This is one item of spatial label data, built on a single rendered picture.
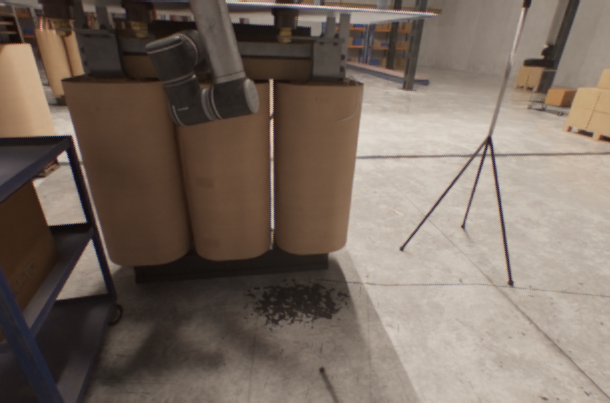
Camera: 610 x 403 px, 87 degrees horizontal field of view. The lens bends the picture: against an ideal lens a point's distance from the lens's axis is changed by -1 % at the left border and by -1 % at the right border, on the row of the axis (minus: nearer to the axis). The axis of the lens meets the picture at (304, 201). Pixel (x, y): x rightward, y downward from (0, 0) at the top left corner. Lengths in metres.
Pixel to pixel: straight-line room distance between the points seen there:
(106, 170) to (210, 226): 0.51
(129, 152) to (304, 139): 0.75
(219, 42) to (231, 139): 0.54
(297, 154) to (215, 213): 0.49
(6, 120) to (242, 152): 2.57
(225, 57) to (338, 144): 0.71
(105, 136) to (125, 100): 0.18
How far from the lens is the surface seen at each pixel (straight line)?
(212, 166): 1.53
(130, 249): 1.81
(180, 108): 1.13
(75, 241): 1.57
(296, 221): 1.68
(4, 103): 3.70
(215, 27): 1.06
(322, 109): 1.49
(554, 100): 9.35
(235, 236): 1.69
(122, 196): 1.67
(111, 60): 1.56
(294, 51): 1.54
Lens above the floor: 1.25
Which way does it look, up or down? 26 degrees down
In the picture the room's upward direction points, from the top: 2 degrees clockwise
